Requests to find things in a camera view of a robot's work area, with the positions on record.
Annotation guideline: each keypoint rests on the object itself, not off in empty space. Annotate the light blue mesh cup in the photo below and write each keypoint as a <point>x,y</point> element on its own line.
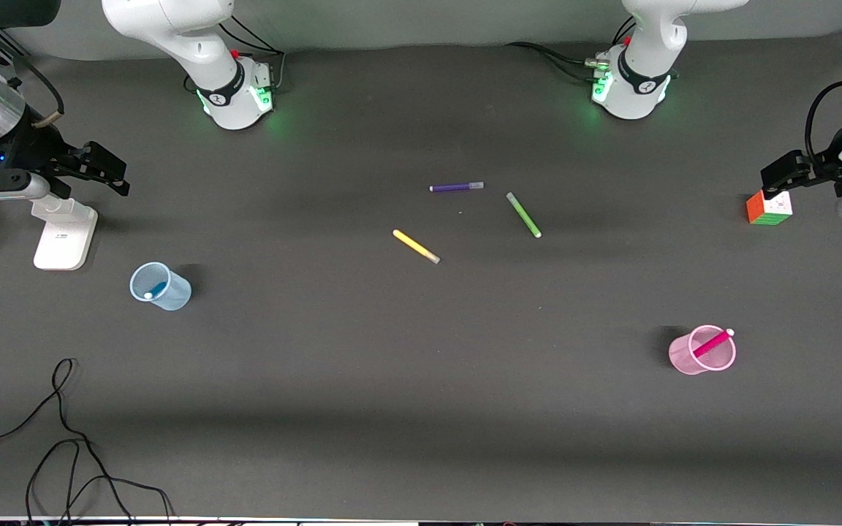
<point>172,296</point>

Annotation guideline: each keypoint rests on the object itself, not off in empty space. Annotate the yellow marker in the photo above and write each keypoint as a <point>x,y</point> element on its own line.
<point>415,246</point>

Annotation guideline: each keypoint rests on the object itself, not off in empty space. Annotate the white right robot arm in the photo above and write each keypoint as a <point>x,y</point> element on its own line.
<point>194,44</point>

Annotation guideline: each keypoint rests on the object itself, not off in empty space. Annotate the pink mesh cup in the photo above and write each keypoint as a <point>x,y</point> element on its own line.
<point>684,359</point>

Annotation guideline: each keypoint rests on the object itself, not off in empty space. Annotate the green marker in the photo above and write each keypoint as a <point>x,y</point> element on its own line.
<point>523,214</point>

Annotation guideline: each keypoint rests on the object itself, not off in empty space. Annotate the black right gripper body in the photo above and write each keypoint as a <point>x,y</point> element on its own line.
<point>35,146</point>

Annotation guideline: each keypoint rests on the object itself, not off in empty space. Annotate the dark grey table cloth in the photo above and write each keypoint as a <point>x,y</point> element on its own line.
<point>421,380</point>

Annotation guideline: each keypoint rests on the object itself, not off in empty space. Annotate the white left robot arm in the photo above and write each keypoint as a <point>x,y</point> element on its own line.
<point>640,80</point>

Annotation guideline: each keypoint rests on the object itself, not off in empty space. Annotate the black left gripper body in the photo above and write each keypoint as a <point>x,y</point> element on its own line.
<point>825,167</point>

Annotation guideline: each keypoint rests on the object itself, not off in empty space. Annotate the white stand with flat base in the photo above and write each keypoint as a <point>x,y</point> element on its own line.
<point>63,241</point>

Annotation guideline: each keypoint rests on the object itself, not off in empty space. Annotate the purple marker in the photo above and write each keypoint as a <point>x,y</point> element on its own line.
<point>456,187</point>

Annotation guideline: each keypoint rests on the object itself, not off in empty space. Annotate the pink marker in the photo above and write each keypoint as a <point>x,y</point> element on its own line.
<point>712,343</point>

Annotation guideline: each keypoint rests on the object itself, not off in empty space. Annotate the blue marker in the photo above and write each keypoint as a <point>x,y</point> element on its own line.
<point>160,286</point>

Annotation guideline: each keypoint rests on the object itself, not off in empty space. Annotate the colourful puzzle cube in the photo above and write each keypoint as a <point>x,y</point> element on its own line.
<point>768,210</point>

